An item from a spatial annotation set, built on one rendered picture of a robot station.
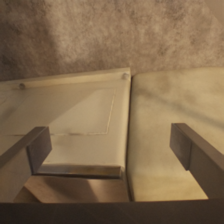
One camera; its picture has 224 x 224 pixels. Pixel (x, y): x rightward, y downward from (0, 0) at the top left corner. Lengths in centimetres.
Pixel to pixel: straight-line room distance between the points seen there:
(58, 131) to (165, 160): 40
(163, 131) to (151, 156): 11
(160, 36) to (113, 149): 58
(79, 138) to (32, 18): 65
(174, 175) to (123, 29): 66
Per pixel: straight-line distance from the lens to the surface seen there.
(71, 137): 62
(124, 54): 89
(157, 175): 49
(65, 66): 99
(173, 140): 16
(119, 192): 55
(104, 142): 56
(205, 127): 61
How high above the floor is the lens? 83
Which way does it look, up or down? 49 degrees down
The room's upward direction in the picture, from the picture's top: 169 degrees counter-clockwise
